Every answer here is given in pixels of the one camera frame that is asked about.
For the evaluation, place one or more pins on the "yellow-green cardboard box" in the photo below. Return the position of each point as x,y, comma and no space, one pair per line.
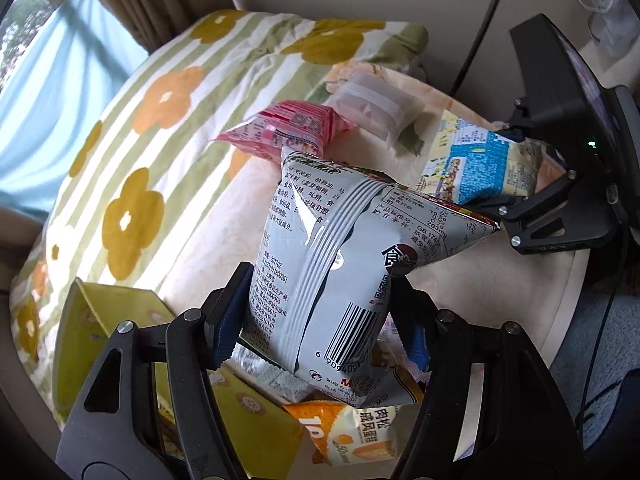
100,310

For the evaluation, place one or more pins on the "blue sheer curtain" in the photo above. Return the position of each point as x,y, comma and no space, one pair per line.
50,110

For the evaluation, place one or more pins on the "pale yellow blue snack packet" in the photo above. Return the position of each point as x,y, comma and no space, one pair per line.
475,160

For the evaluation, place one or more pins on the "floral striped quilt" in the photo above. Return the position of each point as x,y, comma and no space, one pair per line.
150,160

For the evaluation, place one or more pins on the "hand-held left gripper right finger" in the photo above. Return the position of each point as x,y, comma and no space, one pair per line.
418,346

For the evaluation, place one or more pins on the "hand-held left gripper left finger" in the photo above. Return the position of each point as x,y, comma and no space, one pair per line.
227,321

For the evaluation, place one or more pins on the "grey snack bag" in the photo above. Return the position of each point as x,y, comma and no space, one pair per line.
325,260

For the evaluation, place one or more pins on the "white translucent packet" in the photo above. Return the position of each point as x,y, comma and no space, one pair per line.
370,100

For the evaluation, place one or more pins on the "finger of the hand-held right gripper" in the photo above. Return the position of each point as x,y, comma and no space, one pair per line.
545,75
550,210

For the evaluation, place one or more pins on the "pink snack packet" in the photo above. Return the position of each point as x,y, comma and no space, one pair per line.
280,130

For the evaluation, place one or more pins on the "brown white snack packet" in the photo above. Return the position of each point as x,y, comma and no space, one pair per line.
397,380

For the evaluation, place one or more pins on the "beige curtain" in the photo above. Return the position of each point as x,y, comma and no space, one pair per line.
165,0

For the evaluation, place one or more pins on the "orange white snack packet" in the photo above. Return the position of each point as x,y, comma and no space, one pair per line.
340,435

